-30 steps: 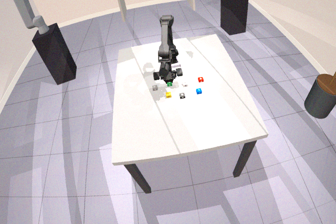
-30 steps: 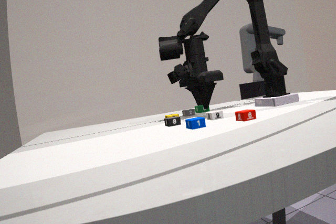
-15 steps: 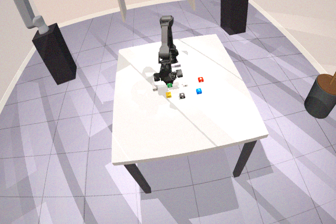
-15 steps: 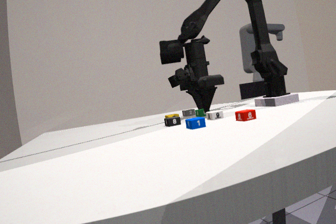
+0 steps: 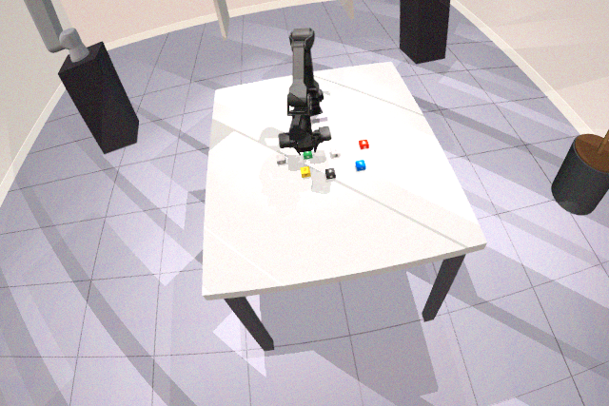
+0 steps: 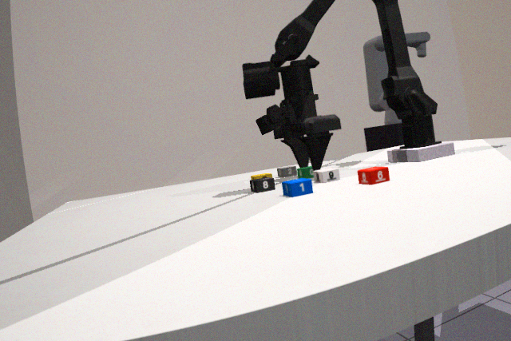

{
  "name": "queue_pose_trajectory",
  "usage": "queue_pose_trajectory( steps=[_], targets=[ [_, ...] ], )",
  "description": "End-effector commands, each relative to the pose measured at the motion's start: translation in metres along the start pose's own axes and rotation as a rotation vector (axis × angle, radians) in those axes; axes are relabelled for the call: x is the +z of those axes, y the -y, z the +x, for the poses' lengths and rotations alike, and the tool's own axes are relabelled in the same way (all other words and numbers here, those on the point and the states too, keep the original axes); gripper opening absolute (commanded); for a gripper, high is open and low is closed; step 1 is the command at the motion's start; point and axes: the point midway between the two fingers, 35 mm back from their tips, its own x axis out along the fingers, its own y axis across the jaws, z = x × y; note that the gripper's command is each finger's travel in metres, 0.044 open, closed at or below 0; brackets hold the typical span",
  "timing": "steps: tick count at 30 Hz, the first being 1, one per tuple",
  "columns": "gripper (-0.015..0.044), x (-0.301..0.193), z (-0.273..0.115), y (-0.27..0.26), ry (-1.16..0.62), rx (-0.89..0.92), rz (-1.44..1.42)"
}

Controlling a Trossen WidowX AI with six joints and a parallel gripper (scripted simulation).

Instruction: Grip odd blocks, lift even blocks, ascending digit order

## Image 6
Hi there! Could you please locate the red block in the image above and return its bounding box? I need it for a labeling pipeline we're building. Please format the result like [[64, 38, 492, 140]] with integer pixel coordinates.
[[357, 167, 390, 185]]

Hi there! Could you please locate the green digit block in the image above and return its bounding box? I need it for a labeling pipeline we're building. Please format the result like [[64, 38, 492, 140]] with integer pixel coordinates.
[[297, 166, 313, 179]]

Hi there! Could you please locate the blue block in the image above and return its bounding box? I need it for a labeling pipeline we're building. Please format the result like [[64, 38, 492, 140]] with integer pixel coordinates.
[[282, 178, 313, 197]]

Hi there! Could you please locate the yellow block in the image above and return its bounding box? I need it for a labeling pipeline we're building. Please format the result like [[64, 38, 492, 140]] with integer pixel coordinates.
[[251, 173, 272, 180]]

